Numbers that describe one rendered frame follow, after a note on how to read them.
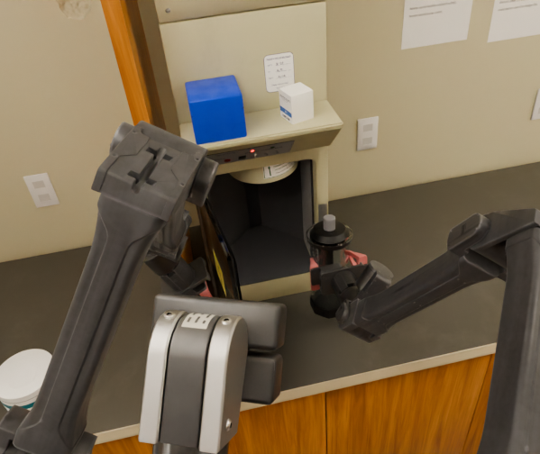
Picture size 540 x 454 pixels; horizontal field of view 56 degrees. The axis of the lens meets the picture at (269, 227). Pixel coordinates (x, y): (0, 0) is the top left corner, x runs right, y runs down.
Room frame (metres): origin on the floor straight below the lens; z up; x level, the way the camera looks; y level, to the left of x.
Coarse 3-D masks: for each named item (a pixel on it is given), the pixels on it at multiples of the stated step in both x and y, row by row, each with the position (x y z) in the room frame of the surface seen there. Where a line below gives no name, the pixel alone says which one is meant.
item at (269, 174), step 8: (256, 168) 1.03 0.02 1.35; (264, 168) 1.03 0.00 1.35; (272, 168) 1.03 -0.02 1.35; (280, 168) 1.04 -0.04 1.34; (288, 168) 1.05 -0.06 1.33; (232, 176) 1.06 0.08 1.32; (240, 176) 1.04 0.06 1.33; (248, 176) 1.03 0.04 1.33; (256, 176) 1.03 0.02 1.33; (264, 176) 1.02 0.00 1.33; (272, 176) 1.03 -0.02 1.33; (280, 176) 1.03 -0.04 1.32
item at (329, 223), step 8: (328, 216) 0.94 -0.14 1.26; (320, 224) 0.95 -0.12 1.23; (328, 224) 0.92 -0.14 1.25; (336, 224) 0.94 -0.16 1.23; (312, 232) 0.92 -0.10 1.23; (320, 232) 0.91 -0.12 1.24; (328, 232) 0.91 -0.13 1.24; (336, 232) 0.91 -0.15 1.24; (344, 232) 0.91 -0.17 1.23; (320, 240) 0.90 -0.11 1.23; (328, 240) 0.89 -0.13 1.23; (336, 240) 0.89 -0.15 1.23
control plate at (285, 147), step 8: (272, 144) 0.92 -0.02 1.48; (280, 144) 0.93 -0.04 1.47; (288, 144) 0.94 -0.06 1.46; (224, 152) 0.90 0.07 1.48; (232, 152) 0.91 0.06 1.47; (240, 152) 0.92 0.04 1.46; (248, 152) 0.93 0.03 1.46; (256, 152) 0.94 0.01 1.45; (264, 152) 0.95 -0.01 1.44; (272, 152) 0.96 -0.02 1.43; (280, 152) 0.97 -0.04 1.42; (216, 160) 0.94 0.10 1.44; (232, 160) 0.96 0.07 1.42
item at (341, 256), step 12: (348, 228) 0.94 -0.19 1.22; (312, 240) 0.91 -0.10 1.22; (348, 240) 0.89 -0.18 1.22; (312, 252) 0.91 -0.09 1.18; (324, 252) 0.88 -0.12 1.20; (336, 252) 0.88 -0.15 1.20; (348, 252) 0.91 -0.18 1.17; (324, 264) 0.88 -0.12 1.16; (348, 264) 0.91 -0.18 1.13; (324, 300) 0.87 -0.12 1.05; (336, 300) 0.87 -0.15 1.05
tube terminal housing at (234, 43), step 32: (160, 32) 0.98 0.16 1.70; (192, 32) 0.99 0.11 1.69; (224, 32) 1.00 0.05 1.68; (256, 32) 1.01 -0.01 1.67; (288, 32) 1.02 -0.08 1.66; (320, 32) 1.03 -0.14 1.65; (192, 64) 0.99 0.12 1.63; (224, 64) 1.00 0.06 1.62; (256, 64) 1.01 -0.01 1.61; (320, 64) 1.03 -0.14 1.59; (256, 96) 1.01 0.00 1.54; (320, 96) 1.03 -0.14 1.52; (256, 160) 1.00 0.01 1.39; (288, 160) 1.01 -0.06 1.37; (320, 160) 1.02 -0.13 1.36; (320, 192) 1.02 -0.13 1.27; (256, 288) 1.00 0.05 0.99; (288, 288) 1.01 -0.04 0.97
